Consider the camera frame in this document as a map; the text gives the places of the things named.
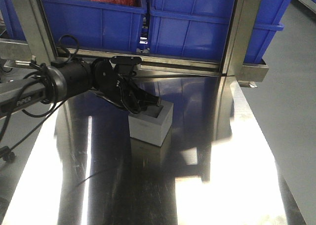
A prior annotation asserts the gray square foam base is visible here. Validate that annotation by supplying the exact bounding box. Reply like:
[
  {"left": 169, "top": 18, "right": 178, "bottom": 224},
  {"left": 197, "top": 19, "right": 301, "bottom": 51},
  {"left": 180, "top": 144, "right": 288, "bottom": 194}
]
[{"left": 128, "top": 100, "right": 174, "bottom": 147}]

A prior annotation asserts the steel left rack post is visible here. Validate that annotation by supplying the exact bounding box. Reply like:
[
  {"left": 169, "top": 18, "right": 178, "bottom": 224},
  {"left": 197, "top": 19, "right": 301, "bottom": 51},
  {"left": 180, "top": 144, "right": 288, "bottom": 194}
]
[{"left": 11, "top": 0, "right": 57, "bottom": 65}]

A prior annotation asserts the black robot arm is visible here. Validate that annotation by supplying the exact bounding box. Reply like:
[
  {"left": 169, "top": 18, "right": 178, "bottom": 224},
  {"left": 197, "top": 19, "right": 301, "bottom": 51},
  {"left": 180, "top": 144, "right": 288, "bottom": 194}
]
[{"left": 0, "top": 56, "right": 161, "bottom": 117}]

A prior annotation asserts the large blue bin on rack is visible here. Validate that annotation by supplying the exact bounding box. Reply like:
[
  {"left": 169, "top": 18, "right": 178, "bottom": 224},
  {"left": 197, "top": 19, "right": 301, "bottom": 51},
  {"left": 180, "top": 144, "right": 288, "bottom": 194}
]
[{"left": 149, "top": 0, "right": 291, "bottom": 64}]

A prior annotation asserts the steel rack post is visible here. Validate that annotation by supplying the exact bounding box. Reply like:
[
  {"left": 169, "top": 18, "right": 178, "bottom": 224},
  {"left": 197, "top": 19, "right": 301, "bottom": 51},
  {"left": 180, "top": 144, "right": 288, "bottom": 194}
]
[
  {"left": 11, "top": 0, "right": 57, "bottom": 65},
  {"left": 220, "top": 0, "right": 261, "bottom": 77}
]

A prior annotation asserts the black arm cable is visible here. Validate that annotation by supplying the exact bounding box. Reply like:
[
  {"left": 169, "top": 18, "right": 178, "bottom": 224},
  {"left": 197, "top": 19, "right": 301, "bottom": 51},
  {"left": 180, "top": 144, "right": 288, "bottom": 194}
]
[{"left": 0, "top": 35, "right": 80, "bottom": 161}]

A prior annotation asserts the blue bin with red contents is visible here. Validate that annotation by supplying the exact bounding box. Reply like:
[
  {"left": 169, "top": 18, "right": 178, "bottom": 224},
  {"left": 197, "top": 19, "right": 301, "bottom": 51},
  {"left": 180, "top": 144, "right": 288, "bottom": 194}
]
[{"left": 41, "top": 0, "right": 147, "bottom": 52}]

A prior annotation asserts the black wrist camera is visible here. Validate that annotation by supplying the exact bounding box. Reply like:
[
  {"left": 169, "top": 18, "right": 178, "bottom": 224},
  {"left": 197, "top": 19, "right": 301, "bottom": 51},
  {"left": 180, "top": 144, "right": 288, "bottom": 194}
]
[{"left": 110, "top": 56, "right": 142, "bottom": 76}]

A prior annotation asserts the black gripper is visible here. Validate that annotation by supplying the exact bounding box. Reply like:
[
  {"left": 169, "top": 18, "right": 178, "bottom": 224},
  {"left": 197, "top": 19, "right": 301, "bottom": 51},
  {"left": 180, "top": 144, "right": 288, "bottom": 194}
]
[{"left": 91, "top": 58, "right": 161, "bottom": 115}]

